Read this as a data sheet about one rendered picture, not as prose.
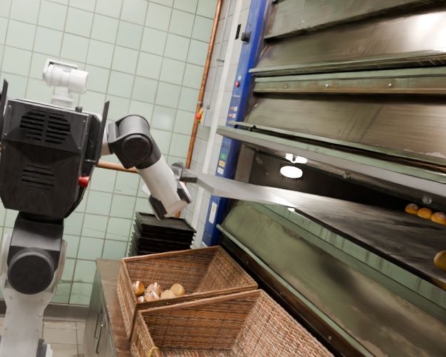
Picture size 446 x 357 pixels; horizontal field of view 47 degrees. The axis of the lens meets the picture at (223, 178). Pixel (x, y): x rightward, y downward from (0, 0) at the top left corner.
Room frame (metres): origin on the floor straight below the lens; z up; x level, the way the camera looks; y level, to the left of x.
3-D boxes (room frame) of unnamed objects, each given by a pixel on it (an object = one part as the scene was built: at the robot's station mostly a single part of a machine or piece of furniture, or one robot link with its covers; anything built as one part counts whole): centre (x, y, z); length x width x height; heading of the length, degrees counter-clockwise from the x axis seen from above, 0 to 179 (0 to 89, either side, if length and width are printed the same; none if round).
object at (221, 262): (2.16, 0.08, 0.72); 0.56 x 0.49 x 0.28; 18
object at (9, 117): (1.42, 0.49, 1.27); 0.34 x 0.30 x 0.36; 100
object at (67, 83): (1.48, 0.50, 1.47); 0.10 x 0.07 x 0.09; 100
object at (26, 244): (1.39, 0.48, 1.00); 0.28 x 0.13 x 0.18; 18
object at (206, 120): (3.09, 0.18, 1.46); 0.10 x 0.07 x 0.10; 19
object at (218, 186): (2.20, -0.06, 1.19); 0.55 x 0.36 x 0.03; 18
